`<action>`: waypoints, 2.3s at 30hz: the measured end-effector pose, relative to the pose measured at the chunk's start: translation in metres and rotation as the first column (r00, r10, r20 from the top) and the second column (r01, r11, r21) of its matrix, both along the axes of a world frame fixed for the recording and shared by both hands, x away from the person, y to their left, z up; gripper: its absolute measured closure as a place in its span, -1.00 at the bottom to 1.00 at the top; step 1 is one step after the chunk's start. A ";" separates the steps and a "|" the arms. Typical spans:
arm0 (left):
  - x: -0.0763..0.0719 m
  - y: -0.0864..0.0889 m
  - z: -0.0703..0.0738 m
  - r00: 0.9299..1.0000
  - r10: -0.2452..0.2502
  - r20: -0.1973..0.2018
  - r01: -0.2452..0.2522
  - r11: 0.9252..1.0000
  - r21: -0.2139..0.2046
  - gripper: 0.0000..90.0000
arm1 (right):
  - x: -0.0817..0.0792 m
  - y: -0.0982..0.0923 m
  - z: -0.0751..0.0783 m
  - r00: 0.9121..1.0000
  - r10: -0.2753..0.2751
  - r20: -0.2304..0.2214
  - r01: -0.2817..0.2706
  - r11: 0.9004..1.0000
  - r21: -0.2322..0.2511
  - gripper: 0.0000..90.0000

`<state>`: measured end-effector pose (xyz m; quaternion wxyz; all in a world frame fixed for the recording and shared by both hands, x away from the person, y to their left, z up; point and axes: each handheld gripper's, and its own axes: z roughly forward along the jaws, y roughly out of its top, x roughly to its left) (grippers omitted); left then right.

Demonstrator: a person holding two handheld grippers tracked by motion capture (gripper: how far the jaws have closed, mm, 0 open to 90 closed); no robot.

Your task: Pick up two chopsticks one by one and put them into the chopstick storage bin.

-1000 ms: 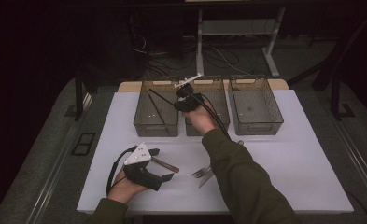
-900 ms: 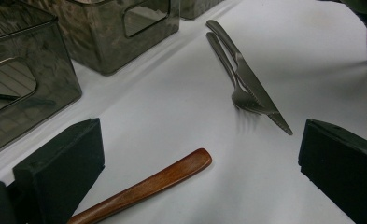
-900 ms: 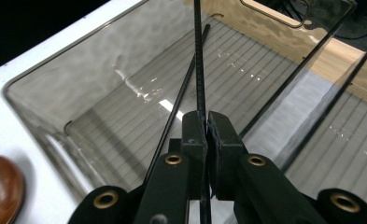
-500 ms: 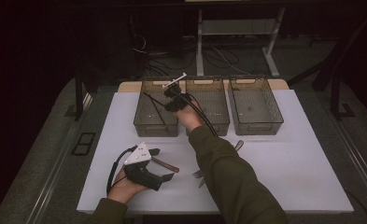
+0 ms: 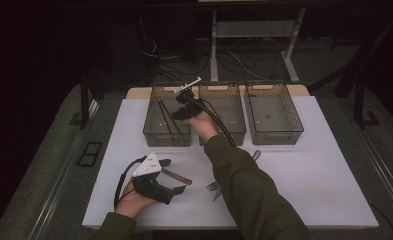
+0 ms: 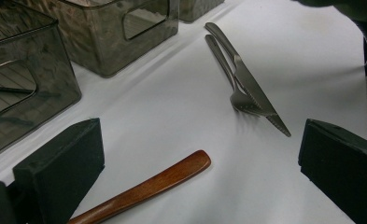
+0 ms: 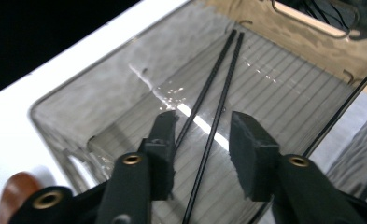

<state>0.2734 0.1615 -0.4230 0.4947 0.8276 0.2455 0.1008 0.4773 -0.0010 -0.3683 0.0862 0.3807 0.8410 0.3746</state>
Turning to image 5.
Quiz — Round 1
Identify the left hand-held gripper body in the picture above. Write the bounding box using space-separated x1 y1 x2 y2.
131 152 175 205

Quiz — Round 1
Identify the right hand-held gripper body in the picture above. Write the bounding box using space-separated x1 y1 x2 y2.
173 76 205 120

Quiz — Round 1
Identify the smoky clear plastic bin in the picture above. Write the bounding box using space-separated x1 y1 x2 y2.
243 80 305 146
197 83 247 147
142 83 193 148

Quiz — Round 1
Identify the steel table knife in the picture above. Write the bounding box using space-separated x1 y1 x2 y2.
212 149 262 202

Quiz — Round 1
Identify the person's right hand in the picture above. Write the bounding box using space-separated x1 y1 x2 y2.
183 110 220 143

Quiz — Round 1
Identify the person's left hand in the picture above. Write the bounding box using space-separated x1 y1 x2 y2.
114 180 159 220

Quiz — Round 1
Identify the white table cover sheet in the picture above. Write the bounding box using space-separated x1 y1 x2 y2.
82 95 380 231

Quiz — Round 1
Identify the black metal stand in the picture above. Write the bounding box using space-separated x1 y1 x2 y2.
353 78 382 129

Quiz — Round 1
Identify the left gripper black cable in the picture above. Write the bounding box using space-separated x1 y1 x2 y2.
113 155 147 209

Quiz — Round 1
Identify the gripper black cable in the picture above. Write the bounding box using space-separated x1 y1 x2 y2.
113 155 147 209
183 94 237 148

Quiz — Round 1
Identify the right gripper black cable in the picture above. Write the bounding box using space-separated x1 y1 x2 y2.
183 94 237 148

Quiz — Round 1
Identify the bundle of black floor cables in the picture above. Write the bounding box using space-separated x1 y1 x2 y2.
140 33 268 83

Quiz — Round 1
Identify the white metal desk frame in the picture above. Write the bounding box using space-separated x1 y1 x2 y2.
209 7 307 84

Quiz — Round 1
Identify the white floor cable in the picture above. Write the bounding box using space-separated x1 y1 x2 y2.
228 49 269 81

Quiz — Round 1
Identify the metal floor rail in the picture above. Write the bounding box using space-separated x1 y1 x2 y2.
27 99 100 240
354 126 393 218

